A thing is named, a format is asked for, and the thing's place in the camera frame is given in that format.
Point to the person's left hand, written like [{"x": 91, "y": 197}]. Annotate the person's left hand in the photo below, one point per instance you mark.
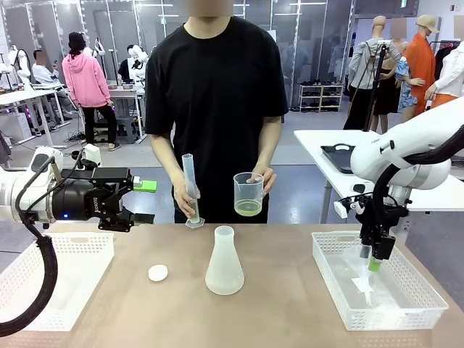
[{"x": 270, "y": 179}]

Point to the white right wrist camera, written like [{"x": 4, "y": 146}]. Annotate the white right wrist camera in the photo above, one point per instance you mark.
[{"x": 342, "y": 209}]

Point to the mannequin in black dress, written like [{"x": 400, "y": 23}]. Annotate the mannequin in black dress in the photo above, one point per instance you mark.
[{"x": 386, "y": 94}]

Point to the translucent plastic conical flask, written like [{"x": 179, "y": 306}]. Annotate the translucent plastic conical flask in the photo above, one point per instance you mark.
[{"x": 224, "y": 268}]

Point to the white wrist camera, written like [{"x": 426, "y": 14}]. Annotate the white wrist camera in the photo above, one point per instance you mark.
[
  {"x": 92, "y": 154},
  {"x": 342, "y": 209}
]

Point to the clear plastic funnel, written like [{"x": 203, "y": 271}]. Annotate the clear plastic funnel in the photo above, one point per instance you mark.
[{"x": 357, "y": 264}]

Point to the person in pink hoodie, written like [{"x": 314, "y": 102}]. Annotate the person in pink hoodie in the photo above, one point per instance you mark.
[{"x": 85, "y": 79}]

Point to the white shoe rack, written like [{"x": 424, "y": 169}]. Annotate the white shoe rack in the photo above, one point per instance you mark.
[{"x": 320, "y": 96}]

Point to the white round flask cap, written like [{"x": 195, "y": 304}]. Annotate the white round flask cap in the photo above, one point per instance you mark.
[{"x": 158, "y": 273}]

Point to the clear plastic graduated cylinder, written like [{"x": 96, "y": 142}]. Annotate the clear plastic graduated cylinder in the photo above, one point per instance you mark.
[{"x": 189, "y": 170}]

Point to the person in black t-shirt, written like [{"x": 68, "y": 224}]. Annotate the person in black t-shirt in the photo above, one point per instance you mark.
[{"x": 214, "y": 90}]

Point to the mannequin in white shirt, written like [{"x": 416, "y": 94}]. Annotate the mannequin in white shirt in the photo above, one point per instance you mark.
[{"x": 451, "y": 72}]

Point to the mannequin in blue floral dress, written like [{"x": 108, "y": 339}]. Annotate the mannequin in blue floral dress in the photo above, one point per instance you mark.
[{"x": 405, "y": 83}]

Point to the grey step stool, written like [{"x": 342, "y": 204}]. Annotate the grey step stool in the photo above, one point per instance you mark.
[{"x": 127, "y": 128}]

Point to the white perforated plastic basket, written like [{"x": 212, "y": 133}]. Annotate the white perforated plastic basket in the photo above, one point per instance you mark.
[
  {"x": 72, "y": 268},
  {"x": 398, "y": 308}
]

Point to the person's right forearm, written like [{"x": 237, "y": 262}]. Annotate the person's right forearm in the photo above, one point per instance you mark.
[{"x": 165, "y": 156}]

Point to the person's right hand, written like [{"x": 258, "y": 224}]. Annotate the person's right hand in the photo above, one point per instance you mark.
[{"x": 181, "y": 197}]

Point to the white long desk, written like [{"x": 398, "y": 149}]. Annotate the white long desk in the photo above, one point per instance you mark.
[{"x": 25, "y": 96}]

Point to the seated person in white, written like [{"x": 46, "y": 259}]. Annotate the seated person in white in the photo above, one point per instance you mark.
[{"x": 45, "y": 76}]

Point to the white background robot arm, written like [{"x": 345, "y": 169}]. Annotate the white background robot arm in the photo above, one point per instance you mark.
[
  {"x": 139, "y": 61},
  {"x": 21, "y": 65}
]

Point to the black camera tripod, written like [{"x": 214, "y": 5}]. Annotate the black camera tripod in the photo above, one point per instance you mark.
[{"x": 377, "y": 76}]

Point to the clear plastic measuring beaker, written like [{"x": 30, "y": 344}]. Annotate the clear plastic measuring beaker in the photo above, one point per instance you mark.
[{"x": 248, "y": 203}]

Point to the white desk with bowls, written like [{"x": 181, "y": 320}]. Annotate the white desk with bowls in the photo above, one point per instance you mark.
[{"x": 125, "y": 90}]

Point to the black plastic tray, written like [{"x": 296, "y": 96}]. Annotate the black plastic tray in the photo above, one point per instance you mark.
[{"x": 337, "y": 157}]

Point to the mannequin in grey jacket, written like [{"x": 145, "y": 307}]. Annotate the mannequin in grey jacket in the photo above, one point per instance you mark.
[{"x": 362, "y": 65}]

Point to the person's left forearm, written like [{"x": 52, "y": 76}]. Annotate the person's left forearm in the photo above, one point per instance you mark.
[{"x": 270, "y": 145}]

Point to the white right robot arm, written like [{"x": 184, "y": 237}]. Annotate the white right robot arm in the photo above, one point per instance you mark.
[{"x": 409, "y": 145}]

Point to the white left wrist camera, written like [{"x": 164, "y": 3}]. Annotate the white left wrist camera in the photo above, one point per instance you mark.
[{"x": 92, "y": 154}]

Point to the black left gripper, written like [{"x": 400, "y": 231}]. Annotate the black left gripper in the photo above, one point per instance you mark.
[{"x": 76, "y": 199}]

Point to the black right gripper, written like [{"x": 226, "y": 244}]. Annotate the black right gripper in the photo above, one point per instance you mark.
[{"x": 377, "y": 221}]

